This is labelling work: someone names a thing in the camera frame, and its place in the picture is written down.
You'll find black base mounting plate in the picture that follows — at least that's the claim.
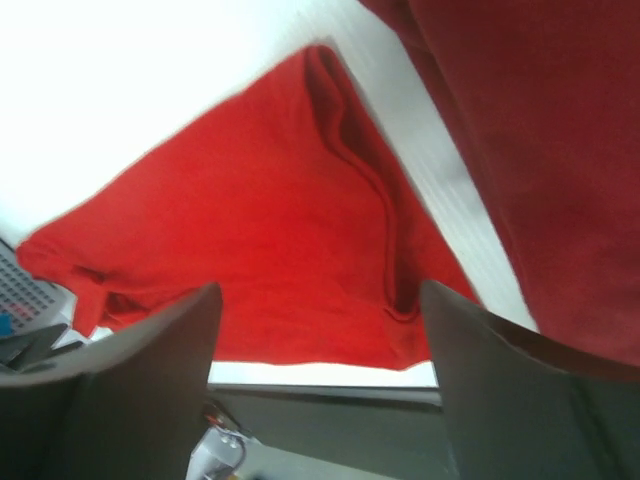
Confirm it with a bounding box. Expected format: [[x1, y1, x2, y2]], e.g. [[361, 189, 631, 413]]
[[207, 384, 448, 453]]

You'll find bright red t shirt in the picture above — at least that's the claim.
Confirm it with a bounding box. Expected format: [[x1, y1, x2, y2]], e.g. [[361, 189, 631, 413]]
[[17, 45, 473, 370]]

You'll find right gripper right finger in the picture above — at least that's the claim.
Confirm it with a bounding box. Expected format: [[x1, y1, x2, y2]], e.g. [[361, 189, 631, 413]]
[[420, 281, 639, 479]]

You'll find white plastic laundry basket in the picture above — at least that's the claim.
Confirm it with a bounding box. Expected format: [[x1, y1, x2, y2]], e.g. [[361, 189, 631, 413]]
[[1, 240, 86, 357]]

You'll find folded dark red t shirt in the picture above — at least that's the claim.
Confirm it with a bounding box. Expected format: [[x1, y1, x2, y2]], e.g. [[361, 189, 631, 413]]
[[367, 0, 639, 365]]

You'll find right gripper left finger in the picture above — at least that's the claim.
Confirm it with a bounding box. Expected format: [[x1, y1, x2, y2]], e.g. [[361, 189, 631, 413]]
[[1, 284, 222, 479]]

